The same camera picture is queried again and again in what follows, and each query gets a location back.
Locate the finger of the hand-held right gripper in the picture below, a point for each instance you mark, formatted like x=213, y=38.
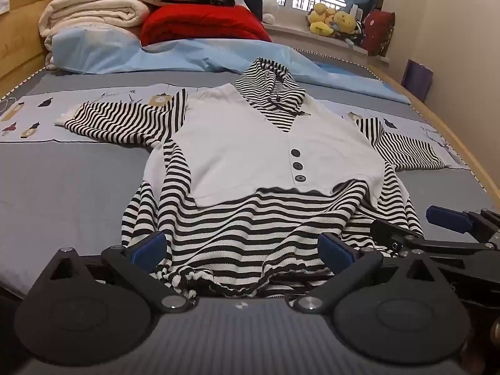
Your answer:
x=447, y=218
x=394, y=234

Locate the white plush toy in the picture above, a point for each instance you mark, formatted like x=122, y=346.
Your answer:
x=269, y=7

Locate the white windowsill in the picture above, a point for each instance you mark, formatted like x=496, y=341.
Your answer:
x=297, y=35

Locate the cream folded blanket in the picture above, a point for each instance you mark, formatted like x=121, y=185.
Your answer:
x=90, y=11

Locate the purple box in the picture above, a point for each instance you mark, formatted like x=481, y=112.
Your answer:
x=417, y=80

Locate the light blue sheet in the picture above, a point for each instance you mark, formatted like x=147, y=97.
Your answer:
x=117, y=54

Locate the red folded blanket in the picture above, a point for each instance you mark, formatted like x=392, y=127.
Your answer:
x=203, y=23

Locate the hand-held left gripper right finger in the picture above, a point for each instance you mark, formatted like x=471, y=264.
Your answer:
x=335, y=252

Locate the striped hooded shirt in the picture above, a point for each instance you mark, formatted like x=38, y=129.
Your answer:
x=234, y=144

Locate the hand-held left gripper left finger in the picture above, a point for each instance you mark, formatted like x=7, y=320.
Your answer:
x=150, y=249

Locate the yellow duck plush toy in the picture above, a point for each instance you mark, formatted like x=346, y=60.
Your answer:
x=320, y=19

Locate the dark striped plush toy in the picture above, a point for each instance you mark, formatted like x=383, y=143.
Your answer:
x=353, y=35

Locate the dark red cushion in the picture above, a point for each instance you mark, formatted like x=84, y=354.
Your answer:
x=377, y=33

